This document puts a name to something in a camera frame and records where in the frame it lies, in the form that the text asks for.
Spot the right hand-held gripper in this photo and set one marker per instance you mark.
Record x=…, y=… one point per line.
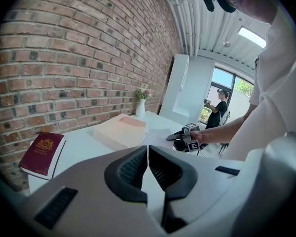
x=193, y=146

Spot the ceiling light panel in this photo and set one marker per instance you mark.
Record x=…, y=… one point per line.
x=251, y=36

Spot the beige box folder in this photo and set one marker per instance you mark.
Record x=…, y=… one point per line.
x=113, y=134

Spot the white ceiling pipes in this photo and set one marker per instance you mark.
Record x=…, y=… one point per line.
x=187, y=21

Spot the white vase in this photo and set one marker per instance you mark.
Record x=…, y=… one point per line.
x=140, y=108

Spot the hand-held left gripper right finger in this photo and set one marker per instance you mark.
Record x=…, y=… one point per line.
x=180, y=181

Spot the dark red hardcover book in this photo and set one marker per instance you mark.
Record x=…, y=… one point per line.
x=39, y=154

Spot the person's head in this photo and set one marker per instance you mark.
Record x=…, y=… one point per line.
x=251, y=1

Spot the white desk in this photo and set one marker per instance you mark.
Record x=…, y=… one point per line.
x=84, y=147

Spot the person's right hand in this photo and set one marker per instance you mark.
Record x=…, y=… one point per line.
x=199, y=136

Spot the large window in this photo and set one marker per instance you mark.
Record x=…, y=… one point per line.
x=223, y=79

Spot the person's right forearm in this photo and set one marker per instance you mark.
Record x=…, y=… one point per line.
x=227, y=128

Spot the pink white flowers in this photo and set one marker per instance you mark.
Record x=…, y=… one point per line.
x=141, y=94

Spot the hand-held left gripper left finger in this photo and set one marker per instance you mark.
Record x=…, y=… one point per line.
x=123, y=179

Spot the white A4 paper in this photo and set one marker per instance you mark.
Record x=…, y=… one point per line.
x=155, y=137

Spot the tall white cabinet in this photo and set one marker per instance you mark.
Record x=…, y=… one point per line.
x=187, y=88

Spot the person's white shirt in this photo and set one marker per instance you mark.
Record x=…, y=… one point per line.
x=281, y=83

